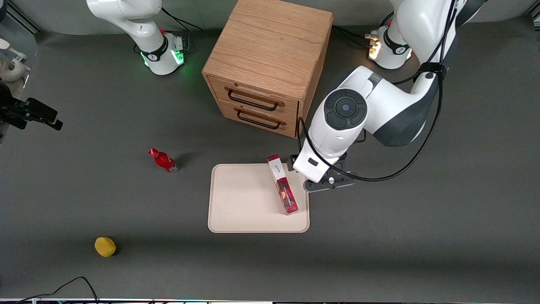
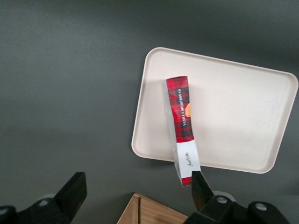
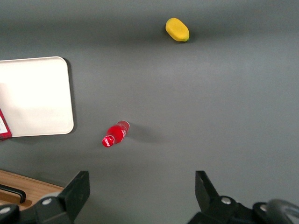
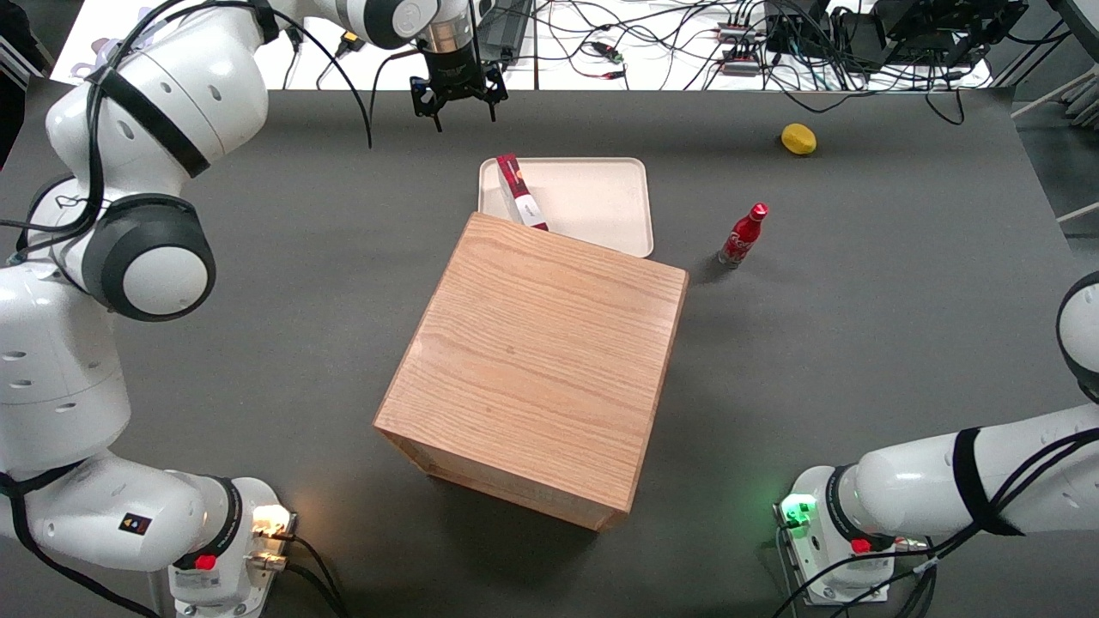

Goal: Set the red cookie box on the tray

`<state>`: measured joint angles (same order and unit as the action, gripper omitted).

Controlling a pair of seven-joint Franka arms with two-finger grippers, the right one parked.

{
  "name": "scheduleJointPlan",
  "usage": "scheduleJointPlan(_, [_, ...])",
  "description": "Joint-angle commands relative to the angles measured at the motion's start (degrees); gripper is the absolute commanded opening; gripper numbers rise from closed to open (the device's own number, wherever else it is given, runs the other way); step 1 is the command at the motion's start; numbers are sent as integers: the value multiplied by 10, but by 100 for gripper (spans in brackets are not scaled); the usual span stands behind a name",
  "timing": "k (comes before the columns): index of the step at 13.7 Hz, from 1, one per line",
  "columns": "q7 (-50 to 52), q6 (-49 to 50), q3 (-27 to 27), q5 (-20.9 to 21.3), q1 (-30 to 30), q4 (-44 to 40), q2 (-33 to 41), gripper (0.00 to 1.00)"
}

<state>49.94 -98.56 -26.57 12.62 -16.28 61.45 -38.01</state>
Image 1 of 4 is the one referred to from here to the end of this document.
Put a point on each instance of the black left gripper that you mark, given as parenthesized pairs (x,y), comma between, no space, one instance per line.
(292,162)

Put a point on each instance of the red cookie box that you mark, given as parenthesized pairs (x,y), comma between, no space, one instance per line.
(283,188)

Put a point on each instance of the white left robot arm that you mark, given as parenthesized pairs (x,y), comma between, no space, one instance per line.
(379,109)

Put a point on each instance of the cream rectangular tray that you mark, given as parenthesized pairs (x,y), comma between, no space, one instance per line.
(244,198)

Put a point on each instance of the wooden drawer front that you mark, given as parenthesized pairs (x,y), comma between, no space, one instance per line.
(217,86)
(228,112)

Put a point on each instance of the wooden drawer cabinet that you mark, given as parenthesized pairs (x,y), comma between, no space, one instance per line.
(270,42)

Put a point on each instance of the red soda bottle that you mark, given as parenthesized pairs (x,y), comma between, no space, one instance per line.
(163,160)

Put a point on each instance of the yellow lemon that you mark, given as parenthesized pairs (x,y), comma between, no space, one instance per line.
(105,246)

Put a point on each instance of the white plastic fixture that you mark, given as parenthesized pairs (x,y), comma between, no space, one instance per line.
(12,69)

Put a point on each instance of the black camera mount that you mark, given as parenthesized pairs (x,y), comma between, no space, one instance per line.
(38,112)

